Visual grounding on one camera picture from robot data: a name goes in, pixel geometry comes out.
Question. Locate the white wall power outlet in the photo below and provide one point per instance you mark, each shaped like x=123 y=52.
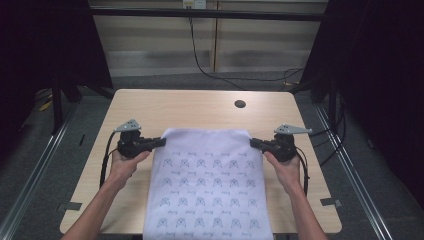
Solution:
x=194 y=3

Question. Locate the metal floor rail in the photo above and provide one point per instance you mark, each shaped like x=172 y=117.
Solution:
x=33 y=170
x=353 y=173

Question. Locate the yellow object on floor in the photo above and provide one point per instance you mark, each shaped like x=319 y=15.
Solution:
x=45 y=106

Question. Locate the grey tape strip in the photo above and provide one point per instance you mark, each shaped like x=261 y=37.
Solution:
x=331 y=202
x=70 y=206

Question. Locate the white towel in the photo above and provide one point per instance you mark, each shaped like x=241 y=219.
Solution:
x=208 y=180

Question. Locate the black horizontal metal bar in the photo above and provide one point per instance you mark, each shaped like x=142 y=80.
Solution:
x=206 y=14

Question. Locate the person's left hand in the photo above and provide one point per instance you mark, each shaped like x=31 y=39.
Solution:
x=125 y=168

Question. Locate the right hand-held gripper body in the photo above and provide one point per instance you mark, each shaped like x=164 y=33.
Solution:
x=283 y=146

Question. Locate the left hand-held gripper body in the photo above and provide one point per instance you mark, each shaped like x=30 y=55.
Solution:
x=131 y=143

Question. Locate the black metal stand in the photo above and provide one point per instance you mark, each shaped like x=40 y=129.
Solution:
x=57 y=106

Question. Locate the person's right hand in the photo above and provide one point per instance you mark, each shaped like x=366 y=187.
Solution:
x=286 y=173

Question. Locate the black curtain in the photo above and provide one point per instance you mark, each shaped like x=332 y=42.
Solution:
x=380 y=83
x=43 y=50

